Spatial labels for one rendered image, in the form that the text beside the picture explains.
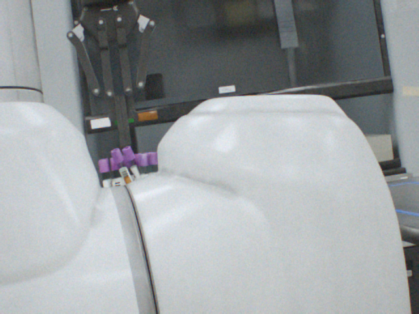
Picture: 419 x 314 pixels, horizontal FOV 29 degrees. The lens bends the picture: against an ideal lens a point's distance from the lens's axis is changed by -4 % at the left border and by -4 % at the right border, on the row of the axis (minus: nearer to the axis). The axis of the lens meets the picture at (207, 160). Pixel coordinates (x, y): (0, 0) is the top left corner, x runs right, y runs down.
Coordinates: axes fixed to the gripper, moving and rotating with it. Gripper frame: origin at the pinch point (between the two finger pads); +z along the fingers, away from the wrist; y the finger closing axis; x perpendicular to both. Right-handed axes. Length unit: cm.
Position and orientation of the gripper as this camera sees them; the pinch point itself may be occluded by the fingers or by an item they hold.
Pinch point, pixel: (122, 120)
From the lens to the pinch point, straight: 117.4
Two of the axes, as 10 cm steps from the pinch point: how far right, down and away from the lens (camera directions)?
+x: 0.9, 0.4, -10.0
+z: 1.4, 9.9, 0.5
